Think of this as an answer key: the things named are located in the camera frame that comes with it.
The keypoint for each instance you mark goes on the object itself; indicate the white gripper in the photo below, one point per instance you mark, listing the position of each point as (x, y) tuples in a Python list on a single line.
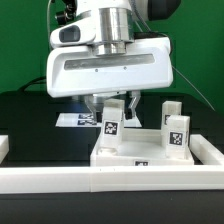
[(77, 71)]

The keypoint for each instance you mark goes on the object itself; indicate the white square table top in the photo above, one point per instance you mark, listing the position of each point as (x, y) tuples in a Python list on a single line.
[(139, 147)]

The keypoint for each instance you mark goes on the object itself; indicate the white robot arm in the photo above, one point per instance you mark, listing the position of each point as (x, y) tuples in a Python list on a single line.
[(96, 51)]

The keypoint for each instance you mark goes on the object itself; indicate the white U-shaped fence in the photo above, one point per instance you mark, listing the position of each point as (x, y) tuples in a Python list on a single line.
[(101, 179)]

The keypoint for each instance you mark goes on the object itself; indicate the white marker base plate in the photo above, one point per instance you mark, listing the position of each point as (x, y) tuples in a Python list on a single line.
[(86, 120)]

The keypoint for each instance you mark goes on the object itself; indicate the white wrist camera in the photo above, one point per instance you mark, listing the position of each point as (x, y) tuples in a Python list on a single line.
[(81, 32)]

